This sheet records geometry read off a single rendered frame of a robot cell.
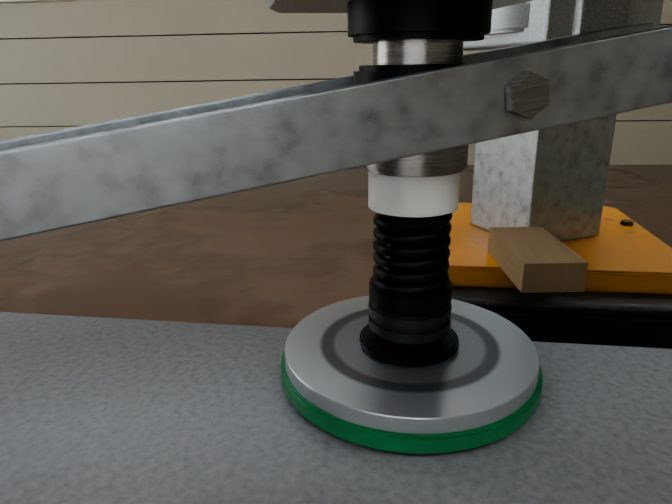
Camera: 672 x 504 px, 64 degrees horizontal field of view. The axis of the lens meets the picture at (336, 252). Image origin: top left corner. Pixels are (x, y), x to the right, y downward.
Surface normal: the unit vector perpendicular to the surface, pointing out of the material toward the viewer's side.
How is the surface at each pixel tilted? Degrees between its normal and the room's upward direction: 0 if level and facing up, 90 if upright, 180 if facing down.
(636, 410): 0
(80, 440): 0
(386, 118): 90
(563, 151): 90
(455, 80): 90
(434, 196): 90
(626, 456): 0
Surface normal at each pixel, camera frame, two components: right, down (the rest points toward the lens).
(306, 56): -0.07, 0.32
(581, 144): 0.37, 0.29
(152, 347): -0.02, -0.95
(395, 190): -0.48, 0.29
